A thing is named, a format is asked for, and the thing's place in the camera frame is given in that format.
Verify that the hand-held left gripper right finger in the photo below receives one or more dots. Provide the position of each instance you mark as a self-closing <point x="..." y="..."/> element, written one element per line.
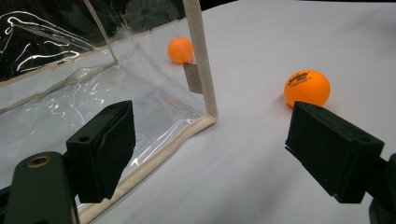
<point x="336" y="149"/>

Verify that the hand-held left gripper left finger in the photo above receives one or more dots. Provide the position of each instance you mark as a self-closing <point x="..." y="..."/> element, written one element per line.
<point x="102" y="149"/>

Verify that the orange table tennis ball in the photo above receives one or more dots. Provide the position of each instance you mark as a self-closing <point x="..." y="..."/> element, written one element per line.
<point x="306" y="88"/>
<point x="180" y="50"/>

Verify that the clear bag with beige trim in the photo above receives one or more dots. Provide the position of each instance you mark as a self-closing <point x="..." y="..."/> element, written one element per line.
<point x="202" y="62"/>

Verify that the white table cover sheet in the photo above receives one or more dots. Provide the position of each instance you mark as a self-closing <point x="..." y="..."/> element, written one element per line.
<point x="264" y="171"/>

